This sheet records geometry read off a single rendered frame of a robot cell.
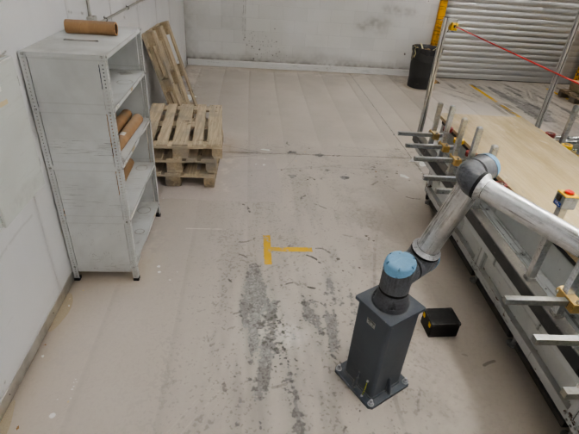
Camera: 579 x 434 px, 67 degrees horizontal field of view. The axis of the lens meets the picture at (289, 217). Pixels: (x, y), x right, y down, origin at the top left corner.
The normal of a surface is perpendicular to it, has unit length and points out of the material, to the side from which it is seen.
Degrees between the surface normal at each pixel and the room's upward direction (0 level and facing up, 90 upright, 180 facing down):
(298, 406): 0
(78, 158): 90
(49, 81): 90
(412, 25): 90
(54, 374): 0
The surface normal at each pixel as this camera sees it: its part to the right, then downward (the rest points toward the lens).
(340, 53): 0.07, 0.54
